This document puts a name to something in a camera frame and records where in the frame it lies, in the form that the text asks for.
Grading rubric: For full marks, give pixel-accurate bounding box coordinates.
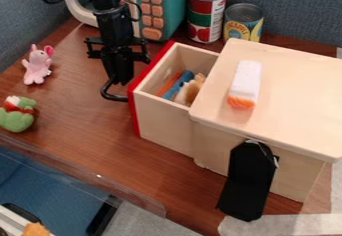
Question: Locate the toy microwave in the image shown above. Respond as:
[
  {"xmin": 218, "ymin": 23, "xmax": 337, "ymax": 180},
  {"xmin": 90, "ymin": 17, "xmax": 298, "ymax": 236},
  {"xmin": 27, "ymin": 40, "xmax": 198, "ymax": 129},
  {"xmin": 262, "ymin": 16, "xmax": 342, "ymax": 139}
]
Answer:
[{"xmin": 60, "ymin": 0, "xmax": 194, "ymax": 43}]

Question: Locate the red and white can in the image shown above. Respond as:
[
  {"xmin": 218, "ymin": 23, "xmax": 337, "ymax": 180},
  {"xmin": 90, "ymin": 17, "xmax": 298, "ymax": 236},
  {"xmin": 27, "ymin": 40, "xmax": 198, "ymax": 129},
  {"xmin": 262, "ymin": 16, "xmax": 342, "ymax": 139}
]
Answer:
[{"xmin": 185, "ymin": 0, "xmax": 229, "ymax": 44}]

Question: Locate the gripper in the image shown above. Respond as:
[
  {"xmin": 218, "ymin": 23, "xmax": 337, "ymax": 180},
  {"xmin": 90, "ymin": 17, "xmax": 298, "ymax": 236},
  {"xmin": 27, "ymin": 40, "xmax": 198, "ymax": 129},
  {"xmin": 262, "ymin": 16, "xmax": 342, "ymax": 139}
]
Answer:
[{"xmin": 82, "ymin": 35, "xmax": 153, "ymax": 87}]

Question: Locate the cabinet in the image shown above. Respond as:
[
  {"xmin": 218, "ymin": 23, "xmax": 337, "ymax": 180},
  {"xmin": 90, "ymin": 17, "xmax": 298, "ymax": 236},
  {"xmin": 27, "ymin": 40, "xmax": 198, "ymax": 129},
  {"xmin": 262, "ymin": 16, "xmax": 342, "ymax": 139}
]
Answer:
[{"xmin": 187, "ymin": 37, "xmax": 342, "ymax": 204}]

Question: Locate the orange toy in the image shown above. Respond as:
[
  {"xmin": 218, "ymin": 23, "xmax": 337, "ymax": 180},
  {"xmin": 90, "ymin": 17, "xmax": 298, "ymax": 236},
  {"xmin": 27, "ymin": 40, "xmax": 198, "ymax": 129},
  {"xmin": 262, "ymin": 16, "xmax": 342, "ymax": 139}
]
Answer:
[{"xmin": 154, "ymin": 72, "xmax": 185, "ymax": 97}]

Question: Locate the pink plush mouse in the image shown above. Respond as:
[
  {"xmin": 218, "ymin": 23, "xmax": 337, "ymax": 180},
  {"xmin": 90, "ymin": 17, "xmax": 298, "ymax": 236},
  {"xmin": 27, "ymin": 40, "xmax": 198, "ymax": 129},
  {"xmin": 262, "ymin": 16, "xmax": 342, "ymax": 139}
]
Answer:
[{"xmin": 20, "ymin": 43, "xmax": 57, "ymax": 86}]

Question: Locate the blue toy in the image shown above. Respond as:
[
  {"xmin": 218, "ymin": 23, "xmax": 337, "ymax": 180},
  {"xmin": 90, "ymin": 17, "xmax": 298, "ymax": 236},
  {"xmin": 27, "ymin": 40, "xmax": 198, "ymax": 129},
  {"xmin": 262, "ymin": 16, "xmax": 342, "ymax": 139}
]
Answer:
[{"xmin": 160, "ymin": 70, "xmax": 197, "ymax": 101}]

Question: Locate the yellow and blue can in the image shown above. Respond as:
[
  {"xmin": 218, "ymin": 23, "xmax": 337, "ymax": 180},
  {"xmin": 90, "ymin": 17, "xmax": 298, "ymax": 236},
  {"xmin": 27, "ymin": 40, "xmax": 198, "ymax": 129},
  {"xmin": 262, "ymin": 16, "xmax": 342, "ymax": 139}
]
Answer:
[{"xmin": 223, "ymin": 2, "xmax": 266, "ymax": 44}]

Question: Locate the tan and white toy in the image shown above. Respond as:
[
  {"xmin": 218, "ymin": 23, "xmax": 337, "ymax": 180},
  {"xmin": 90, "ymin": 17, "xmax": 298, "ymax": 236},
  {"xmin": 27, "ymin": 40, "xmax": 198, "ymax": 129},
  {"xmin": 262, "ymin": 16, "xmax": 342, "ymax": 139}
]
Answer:
[{"xmin": 172, "ymin": 72, "xmax": 208, "ymax": 107}]

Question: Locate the drawer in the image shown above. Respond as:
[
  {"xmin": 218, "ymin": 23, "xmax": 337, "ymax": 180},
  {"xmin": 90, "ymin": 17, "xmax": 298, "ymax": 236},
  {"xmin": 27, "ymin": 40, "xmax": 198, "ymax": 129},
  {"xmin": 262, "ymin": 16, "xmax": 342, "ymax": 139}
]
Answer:
[{"xmin": 98, "ymin": 39, "xmax": 222, "ymax": 158}]

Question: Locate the white and orange toy sushi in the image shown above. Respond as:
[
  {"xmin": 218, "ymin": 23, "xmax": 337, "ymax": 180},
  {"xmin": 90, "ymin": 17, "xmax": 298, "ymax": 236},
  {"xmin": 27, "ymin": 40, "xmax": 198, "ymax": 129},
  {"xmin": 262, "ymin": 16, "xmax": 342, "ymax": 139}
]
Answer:
[{"xmin": 225, "ymin": 59, "xmax": 264, "ymax": 110}]

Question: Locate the green plush toy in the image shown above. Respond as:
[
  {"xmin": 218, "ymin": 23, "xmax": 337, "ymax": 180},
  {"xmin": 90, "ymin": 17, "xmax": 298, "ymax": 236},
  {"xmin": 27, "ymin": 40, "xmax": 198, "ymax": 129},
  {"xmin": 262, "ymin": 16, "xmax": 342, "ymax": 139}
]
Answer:
[{"xmin": 0, "ymin": 95, "xmax": 39, "ymax": 134}]

